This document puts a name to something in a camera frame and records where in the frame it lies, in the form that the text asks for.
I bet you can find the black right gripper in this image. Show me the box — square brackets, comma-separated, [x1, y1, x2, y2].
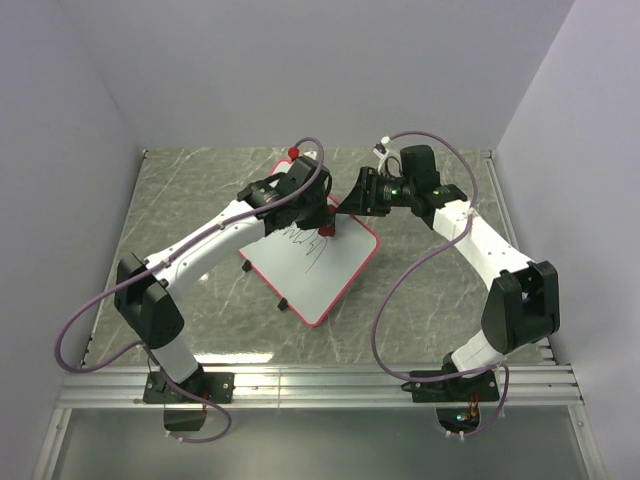
[335, 167, 415, 218]

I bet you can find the red whiteboard eraser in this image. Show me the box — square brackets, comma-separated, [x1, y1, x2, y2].
[318, 204, 336, 238]

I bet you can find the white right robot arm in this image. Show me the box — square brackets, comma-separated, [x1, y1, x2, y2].
[337, 137, 560, 402]

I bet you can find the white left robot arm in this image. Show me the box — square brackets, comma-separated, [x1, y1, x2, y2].
[114, 155, 333, 402]

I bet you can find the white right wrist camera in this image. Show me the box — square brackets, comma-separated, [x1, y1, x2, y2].
[373, 136, 402, 177]

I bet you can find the white board with pink frame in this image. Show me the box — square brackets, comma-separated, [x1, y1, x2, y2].
[238, 158, 381, 328]

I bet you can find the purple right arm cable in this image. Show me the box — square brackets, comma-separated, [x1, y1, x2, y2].
[372, 131, 512, 438]

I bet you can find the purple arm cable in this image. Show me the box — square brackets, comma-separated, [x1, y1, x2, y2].
[372, 131, 512, 438]
[53, 137, 233, 445]

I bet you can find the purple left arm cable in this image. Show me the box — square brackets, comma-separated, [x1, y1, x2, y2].
[53, 137, 233, 445]

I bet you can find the aluminium mounting rail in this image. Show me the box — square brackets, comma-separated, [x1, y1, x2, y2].
[56, 364, 584, 409]

